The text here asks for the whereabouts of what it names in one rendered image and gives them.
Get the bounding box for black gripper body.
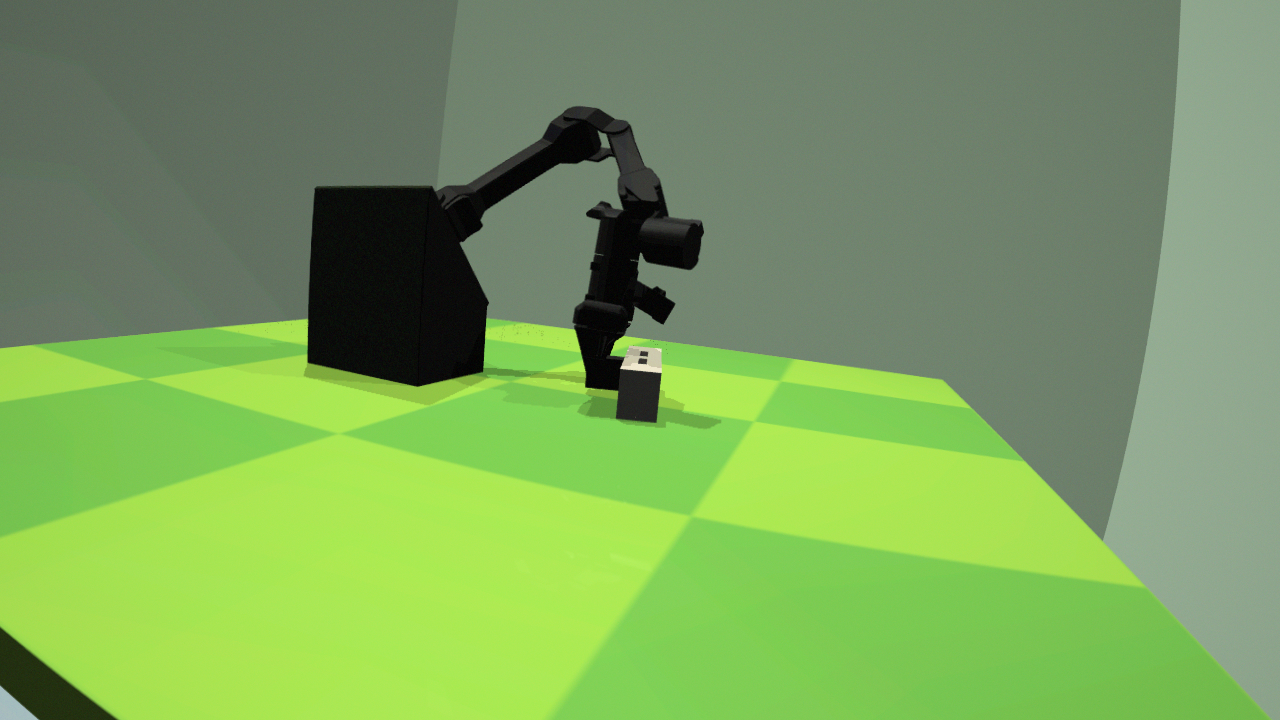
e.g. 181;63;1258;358
572;254;637;333

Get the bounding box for black two-prong plug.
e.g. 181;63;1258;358
585;355;625;391

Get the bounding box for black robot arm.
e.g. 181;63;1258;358
435;106;704;324

